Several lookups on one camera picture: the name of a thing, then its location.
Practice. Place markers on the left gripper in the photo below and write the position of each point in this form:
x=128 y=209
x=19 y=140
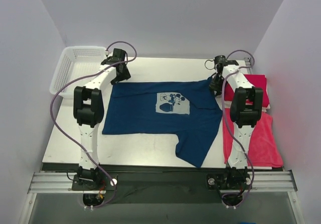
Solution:
x=123 y=72

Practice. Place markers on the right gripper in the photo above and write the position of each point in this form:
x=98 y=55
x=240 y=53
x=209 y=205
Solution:
x=216 y=84

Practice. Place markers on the blue t-shirt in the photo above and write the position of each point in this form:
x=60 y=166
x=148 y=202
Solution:
x=185 y=109

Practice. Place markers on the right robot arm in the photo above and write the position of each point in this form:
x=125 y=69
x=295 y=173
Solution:
x=245 y=110

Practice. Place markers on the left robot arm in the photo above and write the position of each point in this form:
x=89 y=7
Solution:
x=88 y=110

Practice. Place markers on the white plastic basket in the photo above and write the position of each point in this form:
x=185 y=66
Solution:
x=75 y=62

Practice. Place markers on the pink towel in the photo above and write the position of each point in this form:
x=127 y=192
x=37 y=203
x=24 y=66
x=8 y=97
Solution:
x=263 y=151

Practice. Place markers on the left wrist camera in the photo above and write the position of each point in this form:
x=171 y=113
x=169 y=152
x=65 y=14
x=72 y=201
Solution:
x=118 y=55

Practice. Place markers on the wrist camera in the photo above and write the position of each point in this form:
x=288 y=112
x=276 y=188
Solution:
x=220 y=62
x=118 y=55

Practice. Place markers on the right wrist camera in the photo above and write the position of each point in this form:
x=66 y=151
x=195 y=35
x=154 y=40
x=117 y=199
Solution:
x=220 y=62

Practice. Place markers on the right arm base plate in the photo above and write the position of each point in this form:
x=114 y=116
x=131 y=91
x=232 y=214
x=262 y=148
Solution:
x=228 y=181

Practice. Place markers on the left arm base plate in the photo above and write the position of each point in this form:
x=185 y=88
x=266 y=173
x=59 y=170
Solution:
x=102 y=183

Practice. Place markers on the aluminium rail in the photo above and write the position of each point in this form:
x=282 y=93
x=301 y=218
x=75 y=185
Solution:
x=261 y=181

